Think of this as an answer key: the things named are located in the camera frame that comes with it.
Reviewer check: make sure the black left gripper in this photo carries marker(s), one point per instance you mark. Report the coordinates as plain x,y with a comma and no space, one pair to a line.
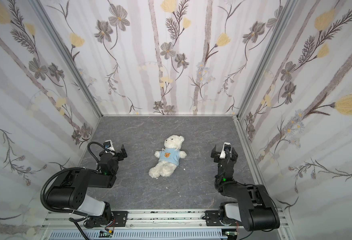
116,155

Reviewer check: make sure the white plush teddy bear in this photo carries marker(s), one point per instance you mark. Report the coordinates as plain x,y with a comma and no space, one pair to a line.
166,169

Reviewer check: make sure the light blue fleece hoodie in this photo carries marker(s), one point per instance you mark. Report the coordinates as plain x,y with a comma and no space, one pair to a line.
170,155

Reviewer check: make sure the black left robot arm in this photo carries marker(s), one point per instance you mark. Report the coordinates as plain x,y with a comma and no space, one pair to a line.
66,190

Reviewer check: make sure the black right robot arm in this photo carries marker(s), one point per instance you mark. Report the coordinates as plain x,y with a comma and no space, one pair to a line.
252,208

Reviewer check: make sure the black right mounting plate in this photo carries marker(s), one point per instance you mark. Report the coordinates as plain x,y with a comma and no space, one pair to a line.
219,219

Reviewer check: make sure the black mounting plate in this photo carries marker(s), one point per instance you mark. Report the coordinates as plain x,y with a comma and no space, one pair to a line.
219,219
109,219

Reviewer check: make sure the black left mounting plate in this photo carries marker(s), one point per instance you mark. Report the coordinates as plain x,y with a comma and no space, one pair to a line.
109,219

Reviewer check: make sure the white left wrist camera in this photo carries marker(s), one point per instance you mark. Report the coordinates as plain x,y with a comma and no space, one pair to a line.
108,146

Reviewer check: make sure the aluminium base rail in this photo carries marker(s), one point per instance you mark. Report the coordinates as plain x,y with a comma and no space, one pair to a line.
150,219

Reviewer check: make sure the white slotted cable duct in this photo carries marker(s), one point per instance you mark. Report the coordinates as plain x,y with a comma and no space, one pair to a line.
173,234

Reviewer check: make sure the aluminium corner post right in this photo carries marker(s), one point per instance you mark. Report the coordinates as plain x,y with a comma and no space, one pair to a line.
267,55

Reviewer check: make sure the aluminium corner post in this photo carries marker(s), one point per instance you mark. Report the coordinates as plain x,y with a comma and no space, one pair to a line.
267,55
64,53

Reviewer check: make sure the aluminium corner post left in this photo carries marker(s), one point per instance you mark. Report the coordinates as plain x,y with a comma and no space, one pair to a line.
64,53

